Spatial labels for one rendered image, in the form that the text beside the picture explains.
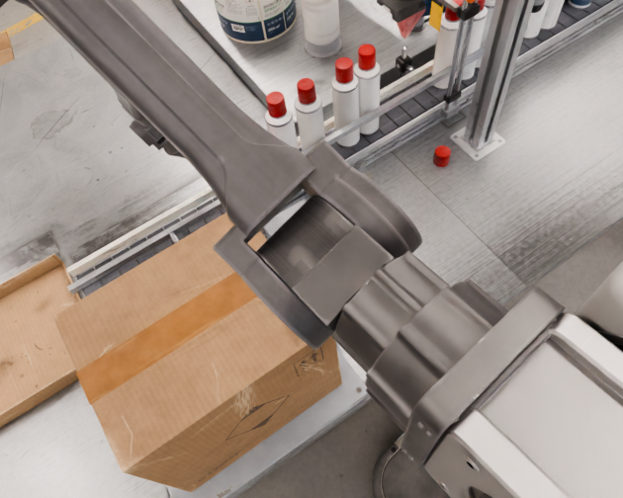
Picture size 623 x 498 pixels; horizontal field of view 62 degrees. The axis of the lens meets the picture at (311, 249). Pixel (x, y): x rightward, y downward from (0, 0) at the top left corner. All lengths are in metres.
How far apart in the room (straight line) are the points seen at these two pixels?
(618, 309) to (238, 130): 0.23
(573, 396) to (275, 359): 0.45
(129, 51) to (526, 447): 0.31
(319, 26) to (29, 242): 0.80
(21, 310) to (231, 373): 0.63
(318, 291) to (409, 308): 0.05
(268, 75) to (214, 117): 0.98
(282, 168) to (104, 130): 1.09
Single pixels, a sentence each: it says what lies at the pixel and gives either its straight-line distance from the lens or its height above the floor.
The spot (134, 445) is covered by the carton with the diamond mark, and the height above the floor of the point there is 1.12.
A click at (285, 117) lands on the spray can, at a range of 0.97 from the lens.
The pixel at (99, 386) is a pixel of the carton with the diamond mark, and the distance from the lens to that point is 0.72.
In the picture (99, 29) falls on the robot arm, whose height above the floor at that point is 1.54.
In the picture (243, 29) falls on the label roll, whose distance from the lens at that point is 1.39.
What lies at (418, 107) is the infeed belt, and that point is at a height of 0.88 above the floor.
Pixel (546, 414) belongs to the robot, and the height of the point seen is 1.50.
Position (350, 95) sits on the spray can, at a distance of 1.02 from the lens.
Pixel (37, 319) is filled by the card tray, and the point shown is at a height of 0.83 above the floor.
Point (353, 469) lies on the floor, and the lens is 1.75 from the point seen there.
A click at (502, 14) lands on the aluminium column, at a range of 1.01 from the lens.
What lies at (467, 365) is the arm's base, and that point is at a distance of 0.24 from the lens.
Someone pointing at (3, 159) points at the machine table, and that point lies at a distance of 1.48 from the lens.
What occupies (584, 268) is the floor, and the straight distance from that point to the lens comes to 2.11.
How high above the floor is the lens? 1.74
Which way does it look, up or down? 60 degrees down
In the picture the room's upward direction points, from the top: 11 degrees counter-clockwise
